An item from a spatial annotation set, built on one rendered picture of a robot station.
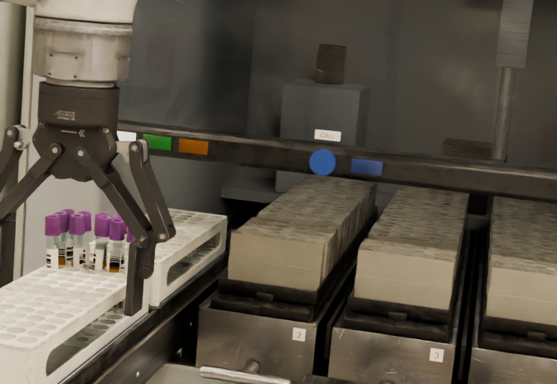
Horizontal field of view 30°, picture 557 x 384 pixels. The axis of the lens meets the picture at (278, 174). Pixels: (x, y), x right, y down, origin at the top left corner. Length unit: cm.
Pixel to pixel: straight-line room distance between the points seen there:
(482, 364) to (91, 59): 53
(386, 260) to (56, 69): 46
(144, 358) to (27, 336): 22
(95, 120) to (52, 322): 19
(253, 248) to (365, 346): 19
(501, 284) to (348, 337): 19
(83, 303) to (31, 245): 38
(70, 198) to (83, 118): 36
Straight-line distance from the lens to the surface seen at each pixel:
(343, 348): 117
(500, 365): 116
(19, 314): 95
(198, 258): 133
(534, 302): 122
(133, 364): 104
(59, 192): 132
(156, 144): 124
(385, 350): 116
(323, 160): 118
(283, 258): 123
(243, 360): 119
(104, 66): 96
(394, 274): 122
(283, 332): 117
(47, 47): 96
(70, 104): 96
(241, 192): 187
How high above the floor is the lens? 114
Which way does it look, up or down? 9 degrees down
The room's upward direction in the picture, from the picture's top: 5 degrees clockwise
